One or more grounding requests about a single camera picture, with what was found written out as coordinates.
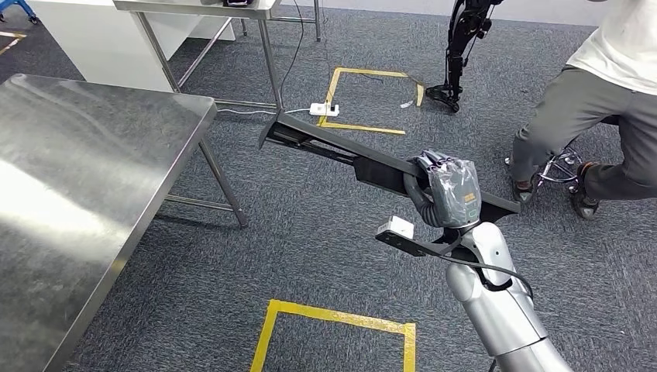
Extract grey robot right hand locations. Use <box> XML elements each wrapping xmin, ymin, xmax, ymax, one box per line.
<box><xmin>402</xmin><ymin>149</ymin><xmax>483</xmax><ymax>229</ymax></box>

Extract black plastic panel part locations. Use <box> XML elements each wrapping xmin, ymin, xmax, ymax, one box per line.
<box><xmin>258</xmin><ymin>112</ymin><xmax>522</xmax><ymax>224</ymax></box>

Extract stainless steel workbench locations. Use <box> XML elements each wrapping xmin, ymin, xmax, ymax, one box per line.
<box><xmin>0</xmin><ymin>73</ymin><xmax>249</xmax><ymax>372</ymax></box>

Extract chrome base stool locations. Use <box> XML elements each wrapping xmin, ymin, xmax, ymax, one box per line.
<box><xmin>505</xmin><ymin>115</ymin><xmax>622</xmax><ymax>198</ymax></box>

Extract black robot legs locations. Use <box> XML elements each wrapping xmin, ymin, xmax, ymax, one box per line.
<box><xmin>425</xmin><ymin>0</ymin><xmax>507</xmax><ymax>113</ymax></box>

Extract white power strip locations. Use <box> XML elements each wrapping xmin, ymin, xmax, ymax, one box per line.
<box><xmin>309</xmin><ymin>102</ymin><xmax>341</xmax><ymax>118</ymax></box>

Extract yellow floor tape square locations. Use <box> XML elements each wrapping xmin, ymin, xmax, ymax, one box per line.
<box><xmin>316</xmin><ymin>67</ymin><xmax>426</xmax><ymax>136</ymax></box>
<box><xmin>249</xmin><ymin>299</ymin><xmax>417</xmax><ymax>372</ymax></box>

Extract person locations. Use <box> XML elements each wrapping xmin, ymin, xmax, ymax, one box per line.
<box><xmin>505</xmin><ymin>0</ymin><xmax>657</xmax><ymax>221</ymax></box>

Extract stainless steel side table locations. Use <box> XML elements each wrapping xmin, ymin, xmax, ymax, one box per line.
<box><xmin>112</xmin><ymin>0</ymin><xmax>323</xmax><ymax>112</ymax></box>

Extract white cabinet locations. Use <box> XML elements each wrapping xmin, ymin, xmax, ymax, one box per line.
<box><xmin>28</xmin><ymin>0</ymin><xmax>237</xmax><ymax>94</ymax></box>

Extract black cable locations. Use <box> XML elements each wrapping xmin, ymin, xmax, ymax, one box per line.
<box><xmin>279</xmin><ymin>0</ymin><xmax>306</xmax><ymax>110</ymax></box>
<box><xmin>436</xmin><ymin>253</ymin><xmax>535</xmax><ymax>301</ymax></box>

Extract white power cable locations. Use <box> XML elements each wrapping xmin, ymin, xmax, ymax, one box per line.
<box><xmin>218</xmin><ymin>106</ymin><xmax>311</xmax><ymax>116</ymax></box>

